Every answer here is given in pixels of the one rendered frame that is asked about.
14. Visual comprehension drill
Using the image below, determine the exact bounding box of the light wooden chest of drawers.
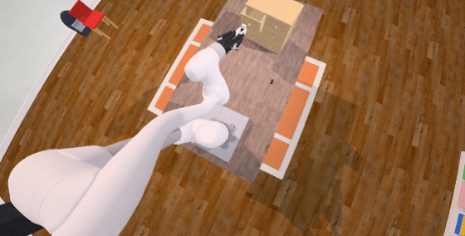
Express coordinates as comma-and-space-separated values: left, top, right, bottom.
245, 0, 304, 54

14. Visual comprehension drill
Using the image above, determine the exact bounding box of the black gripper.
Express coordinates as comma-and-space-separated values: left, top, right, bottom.
217, 27, 247, 54

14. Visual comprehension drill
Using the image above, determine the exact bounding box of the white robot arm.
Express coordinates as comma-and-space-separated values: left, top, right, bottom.
8, 42, 237, 236

